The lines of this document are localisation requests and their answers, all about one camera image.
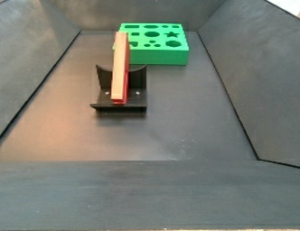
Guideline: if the red double-square peg block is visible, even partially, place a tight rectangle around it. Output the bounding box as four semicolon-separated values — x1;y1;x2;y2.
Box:
111;32;129;105

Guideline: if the green shape sorting board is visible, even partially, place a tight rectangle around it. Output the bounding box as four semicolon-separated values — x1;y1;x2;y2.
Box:
119;23;190;65

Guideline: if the black curved holder stand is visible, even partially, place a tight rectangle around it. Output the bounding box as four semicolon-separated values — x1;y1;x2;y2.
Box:
89;65;147;112

